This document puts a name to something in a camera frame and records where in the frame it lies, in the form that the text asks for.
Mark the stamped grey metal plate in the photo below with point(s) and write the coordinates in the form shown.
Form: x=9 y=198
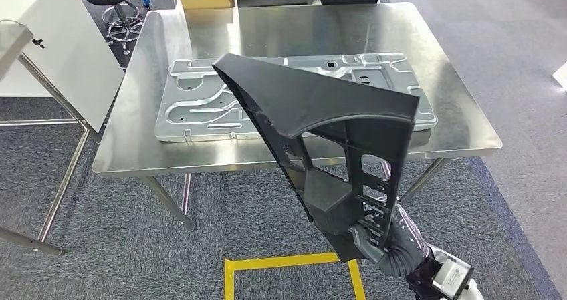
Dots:
x=199 y=112

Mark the small black cabinet latch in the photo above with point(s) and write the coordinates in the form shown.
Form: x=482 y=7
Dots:
x=38 y=43

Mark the black plastic panel part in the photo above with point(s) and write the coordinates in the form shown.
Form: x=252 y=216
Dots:
x=319 y=94

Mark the stainless steel side table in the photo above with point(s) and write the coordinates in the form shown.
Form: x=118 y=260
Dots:
x=13 y=41

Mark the white cabinet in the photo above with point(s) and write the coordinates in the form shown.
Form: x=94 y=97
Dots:
x=66 y=68

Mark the stainless steel workbench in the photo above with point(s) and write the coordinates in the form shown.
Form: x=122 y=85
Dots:
x=288 y=32

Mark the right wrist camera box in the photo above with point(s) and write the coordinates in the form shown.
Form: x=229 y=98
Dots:
x=452 y=278

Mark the yellow floor tape square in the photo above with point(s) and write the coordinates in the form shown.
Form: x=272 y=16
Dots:
x=228 y=280

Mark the white board panel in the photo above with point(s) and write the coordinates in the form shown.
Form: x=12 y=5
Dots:
x=561 y=76

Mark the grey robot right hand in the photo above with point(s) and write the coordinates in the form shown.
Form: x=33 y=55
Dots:
x=405 y=258

